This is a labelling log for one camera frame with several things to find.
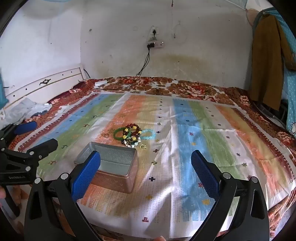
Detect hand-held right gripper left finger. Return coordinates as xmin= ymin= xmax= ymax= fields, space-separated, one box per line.
xmin=24 ymin=150 xmax=102 ymax=241

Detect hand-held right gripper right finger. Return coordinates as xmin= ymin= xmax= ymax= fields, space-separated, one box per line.
xmin=191 ymin=149 xmax=270 ymax=241

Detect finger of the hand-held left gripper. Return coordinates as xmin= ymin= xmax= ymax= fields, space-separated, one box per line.
xmin=0 ymin=121 xmax=38 ymax=140
xmin=0 ymin=138 xmax=58 ymax=167

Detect silver metal tin box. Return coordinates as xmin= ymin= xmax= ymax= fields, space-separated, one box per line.
xmin=73 ymin=142 xmax=139 ymax=194

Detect green jade bangle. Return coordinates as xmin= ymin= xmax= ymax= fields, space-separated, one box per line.
xmin=113 ymin=127 xmax=132 ymax=141

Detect multicoloured glass bead bracelet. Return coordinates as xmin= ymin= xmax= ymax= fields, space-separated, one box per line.
xmin=121 ymin=132 xmax=139 ymax=145

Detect white and dark bead bracelet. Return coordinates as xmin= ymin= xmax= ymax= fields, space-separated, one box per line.
xmin=122 ymin=138 xmax=142 ymax=149

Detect light blue bead bracelet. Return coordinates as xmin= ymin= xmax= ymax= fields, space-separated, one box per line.
xmin=140 ymin=129 xmax=155 ymax=141

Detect dark red bead bracelet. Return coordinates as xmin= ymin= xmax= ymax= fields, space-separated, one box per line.
xmin=125 ymin=124 xmax=142 ymax=138

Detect grey crumpled clothes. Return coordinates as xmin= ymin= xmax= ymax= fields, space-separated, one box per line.
xmin=4 ymin=97 xmax=53 ymax=124

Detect striped colourful cloth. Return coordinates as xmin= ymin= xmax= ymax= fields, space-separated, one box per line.
xmin=14 ymin=91 xmax=296 ymax=240

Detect white wooden headboard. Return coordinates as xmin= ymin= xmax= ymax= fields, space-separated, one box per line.
xmin=4 ymin=66 xmax=90 ymax=110

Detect teal printed hanging cloth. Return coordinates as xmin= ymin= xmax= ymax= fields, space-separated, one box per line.
xmin=274 ymin=6 xmax=296 ymax=135

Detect brown hanging coat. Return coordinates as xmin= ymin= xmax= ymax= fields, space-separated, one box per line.
xmin=249 ymin=13 xmax=296 ymax=111

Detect white power strip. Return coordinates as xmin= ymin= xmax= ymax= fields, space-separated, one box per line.
xmin=146 ymin=41 xmax=165 ymax=49

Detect black power cable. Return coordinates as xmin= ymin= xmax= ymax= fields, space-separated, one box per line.
xmin=124 ymin=44 xmax=153 ymax=90

